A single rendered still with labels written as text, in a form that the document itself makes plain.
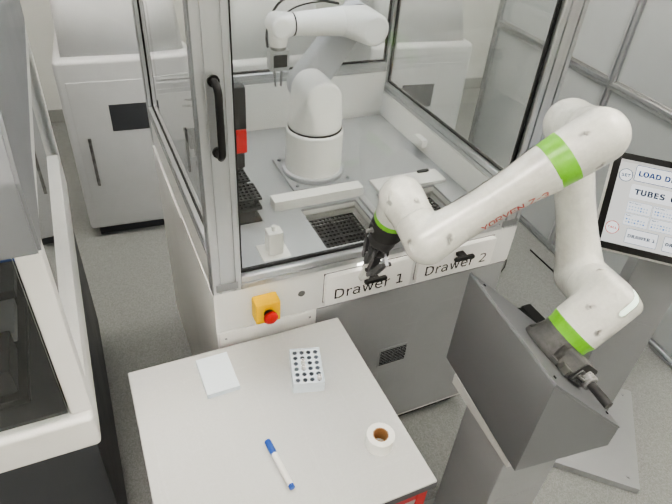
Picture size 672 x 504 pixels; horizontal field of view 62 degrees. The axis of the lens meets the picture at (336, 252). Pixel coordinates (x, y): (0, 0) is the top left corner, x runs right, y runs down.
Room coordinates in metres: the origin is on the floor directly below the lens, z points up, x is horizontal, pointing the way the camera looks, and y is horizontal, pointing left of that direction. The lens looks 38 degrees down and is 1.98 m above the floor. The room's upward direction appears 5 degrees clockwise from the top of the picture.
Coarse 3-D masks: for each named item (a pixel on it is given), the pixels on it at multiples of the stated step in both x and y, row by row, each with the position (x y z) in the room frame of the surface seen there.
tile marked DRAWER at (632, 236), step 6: (630, 228) 1.48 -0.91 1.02; (630, 234) 1.47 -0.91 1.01; (636, 234) 1.46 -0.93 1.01; (642, 234) 1.46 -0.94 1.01; (648, 234) 1.46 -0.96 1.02; (654, 234) 1.46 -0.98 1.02; (624, 240) 1.46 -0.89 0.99; (630, 240) 1.45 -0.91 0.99; (636, 240) 1.45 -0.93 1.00; (642, 240) 1.45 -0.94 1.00; (648, 240) 1.45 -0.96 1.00; (654, 240) 1.45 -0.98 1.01; (642, 246) 1.44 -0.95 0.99; (648, 246) 1.43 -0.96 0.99; (654, 246) 1.43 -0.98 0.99
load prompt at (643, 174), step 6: (636, 168) 1.60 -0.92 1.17; (642, 168) 1.60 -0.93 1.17; (648, 168) 1.60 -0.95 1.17; (654, 168) 1.60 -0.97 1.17; (636, 174) 1.59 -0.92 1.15; (642, 174) 1.59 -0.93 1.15; (648, 174) 1.59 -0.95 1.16; (654, 174) 1.58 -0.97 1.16; (660, 174) 1.58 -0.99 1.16; (666, 174) 1.58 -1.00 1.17; (636, 180) 1.58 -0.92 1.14; (642, 180) 1.57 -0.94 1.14; (648, 180) 1.57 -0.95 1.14; (654, 180) 1.57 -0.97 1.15; (660, 180) 1.57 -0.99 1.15; (666, 180) 1.57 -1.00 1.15; (666, 186) 1.55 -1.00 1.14
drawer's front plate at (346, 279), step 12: (396, 264) 1.33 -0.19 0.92; (408, 264) 1.35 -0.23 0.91; (336, 276) 1.24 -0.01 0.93; (348, 276) 1.26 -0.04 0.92; (396, 276) 1.33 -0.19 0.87; (408, 276) 1.35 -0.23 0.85; (324, 288) 1.24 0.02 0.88; (336, 288) 1.24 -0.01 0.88; (348, 288) 1.26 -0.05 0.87; (360, 288) 1.28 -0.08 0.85; (372, 288) 1.30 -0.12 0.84; (384, 288) 1.32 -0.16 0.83; (324, 300) 1.23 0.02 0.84; (336, 300) 1.24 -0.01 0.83
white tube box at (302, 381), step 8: (296, 352) 1.06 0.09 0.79; (304, 352) 1.06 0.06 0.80; (312, 352) 1.06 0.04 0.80; (296, 360) 1.03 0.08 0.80; (312, 360) 1.03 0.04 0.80; (320, 360) 1.03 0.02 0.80; (296, 368) 1.00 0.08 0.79; (312, 368) 1.01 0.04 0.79; (320, 368) 1.01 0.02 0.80; (296, 376) 0.98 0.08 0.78; (304, 376) 0.98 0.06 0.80; (312, 376) 0.98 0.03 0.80; (296, 384) 0.95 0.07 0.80; (304, 384) 0.95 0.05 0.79; (312, 384) 0.95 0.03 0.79; (320, 384) 0.96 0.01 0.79; (296, 392) 0.95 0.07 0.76; (304, 392) 0.95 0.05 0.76
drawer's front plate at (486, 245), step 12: (480, 240) 1.48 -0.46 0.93; (492, 240) 1.49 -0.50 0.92; (468, 252) 1.45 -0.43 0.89; (480, 252) 1.48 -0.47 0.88; (492, 252) 1.50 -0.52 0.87; (420, 264) 1.37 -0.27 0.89; (444, 264) 1.41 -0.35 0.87; (456, 264) 1.44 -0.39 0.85; (468, 264) 1.46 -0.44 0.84; (480, 264) 1.48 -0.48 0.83; (420, 276) 1.38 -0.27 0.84; (432, 276) 1.40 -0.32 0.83
